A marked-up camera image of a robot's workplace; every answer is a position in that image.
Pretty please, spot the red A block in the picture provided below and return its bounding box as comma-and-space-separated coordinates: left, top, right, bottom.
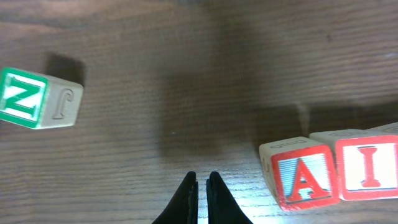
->
259, 137, 340, 212

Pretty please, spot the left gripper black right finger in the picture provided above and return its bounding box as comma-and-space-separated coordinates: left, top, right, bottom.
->
206, 171, 252, 224

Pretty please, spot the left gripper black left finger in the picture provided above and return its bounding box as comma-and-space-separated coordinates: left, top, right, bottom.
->
152, 171, 198, 224

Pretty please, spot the red I block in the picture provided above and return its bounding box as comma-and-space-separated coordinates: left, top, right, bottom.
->
309, 129, 397, 201

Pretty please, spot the green N block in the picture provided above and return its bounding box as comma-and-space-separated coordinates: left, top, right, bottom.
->
1, 67, 83, 129

